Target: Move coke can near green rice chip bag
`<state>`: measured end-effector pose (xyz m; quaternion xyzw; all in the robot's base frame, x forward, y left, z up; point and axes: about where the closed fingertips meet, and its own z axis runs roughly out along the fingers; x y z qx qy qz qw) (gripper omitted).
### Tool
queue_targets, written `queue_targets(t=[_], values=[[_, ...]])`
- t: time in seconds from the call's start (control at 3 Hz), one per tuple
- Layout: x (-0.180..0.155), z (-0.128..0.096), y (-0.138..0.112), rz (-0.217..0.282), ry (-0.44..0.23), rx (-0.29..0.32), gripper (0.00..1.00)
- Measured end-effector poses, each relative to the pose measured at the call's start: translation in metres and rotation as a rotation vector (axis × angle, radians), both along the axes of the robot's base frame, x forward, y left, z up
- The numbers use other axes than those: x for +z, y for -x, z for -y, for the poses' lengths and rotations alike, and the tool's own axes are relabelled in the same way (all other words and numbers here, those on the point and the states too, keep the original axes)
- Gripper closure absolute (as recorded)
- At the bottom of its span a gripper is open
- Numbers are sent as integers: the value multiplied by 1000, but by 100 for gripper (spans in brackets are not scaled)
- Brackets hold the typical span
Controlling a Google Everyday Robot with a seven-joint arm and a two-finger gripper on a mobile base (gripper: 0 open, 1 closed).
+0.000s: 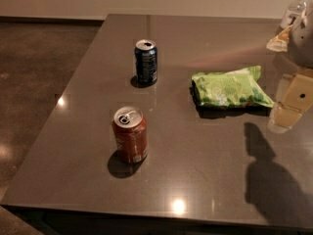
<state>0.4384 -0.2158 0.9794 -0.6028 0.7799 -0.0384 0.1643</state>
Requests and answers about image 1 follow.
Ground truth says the blue soda can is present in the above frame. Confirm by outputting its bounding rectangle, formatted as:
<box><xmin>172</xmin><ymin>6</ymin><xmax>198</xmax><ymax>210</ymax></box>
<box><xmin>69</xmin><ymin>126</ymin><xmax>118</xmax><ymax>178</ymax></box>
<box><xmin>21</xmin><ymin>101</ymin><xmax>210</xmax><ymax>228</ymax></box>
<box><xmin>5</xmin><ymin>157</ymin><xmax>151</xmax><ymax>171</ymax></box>
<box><xmin>134</xmin><ymin>39</ymin><xmax>157</xmax><ymax>86</ymax></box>

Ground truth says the yellow white snack packet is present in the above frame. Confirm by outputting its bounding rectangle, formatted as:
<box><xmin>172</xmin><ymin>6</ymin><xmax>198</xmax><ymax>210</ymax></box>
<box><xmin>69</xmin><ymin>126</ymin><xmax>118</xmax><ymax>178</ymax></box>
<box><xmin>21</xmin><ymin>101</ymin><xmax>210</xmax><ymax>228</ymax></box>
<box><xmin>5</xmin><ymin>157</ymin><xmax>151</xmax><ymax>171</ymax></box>
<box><xmin>266</xmin><ymin>26</ymin><xmax>291</xmax><ymax>52</ymax></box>

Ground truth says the green rice chip bag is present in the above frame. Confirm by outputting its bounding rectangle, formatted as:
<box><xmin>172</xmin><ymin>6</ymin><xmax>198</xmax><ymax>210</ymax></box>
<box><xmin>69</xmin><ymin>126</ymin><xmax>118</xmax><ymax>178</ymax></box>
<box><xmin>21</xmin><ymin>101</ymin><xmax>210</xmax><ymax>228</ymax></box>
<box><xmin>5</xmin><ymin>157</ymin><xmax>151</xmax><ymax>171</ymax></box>
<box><xmin>191</xmin><ymin>66</ymin><xmax>274</xmax><ymax>109</ymax></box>

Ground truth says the red coke can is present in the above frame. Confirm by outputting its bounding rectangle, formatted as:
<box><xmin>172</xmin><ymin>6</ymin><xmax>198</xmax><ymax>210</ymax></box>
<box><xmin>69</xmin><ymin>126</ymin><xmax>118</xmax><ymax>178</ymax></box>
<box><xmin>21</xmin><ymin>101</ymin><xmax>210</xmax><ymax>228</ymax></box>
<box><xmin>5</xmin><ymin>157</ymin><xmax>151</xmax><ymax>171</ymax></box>
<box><xmin>112</xmin><ymin>106</ymin><xmax>148</xmax><ymax>165</ymax></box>

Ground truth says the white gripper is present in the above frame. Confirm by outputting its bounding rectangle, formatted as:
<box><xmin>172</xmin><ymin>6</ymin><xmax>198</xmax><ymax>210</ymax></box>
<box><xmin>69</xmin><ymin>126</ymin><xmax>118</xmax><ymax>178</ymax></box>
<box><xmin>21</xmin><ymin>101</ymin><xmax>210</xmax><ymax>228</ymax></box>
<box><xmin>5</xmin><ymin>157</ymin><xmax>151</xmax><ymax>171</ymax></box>
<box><xmin>267</xmin><ymin>13</ymin><xmax>313</xmax><ymax>134</ymax></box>

